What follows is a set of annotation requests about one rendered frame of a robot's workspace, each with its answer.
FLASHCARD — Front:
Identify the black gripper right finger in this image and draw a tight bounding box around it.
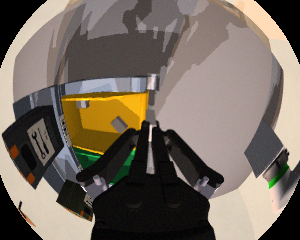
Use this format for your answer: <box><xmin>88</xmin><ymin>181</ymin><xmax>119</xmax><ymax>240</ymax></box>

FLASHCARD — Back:
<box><xmin>150</xmin><ymin>110</ymin><xmax>224</xmax><ymax>208</ymax></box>

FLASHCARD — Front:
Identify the yellow bin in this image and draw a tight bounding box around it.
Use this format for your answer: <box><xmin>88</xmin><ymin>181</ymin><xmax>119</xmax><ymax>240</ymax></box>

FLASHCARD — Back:
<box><xmin>61</xmin><ymin>90</ymin><xmax>149</xmax><ymax>154</ymax></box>

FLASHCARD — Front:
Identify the green bin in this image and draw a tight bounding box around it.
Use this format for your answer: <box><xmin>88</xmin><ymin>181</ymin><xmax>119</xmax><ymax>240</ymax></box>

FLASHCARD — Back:
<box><xmin>74</xmin><ymin>147</ymin><xmax>135</xmax><ymax>184</ymax></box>

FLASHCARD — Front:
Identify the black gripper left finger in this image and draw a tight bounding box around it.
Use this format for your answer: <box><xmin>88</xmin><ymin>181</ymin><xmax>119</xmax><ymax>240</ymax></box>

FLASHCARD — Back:
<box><xmin>76</xmin><ymin>109</ymin><xmax>151</xmax><ymax>208</ymax></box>

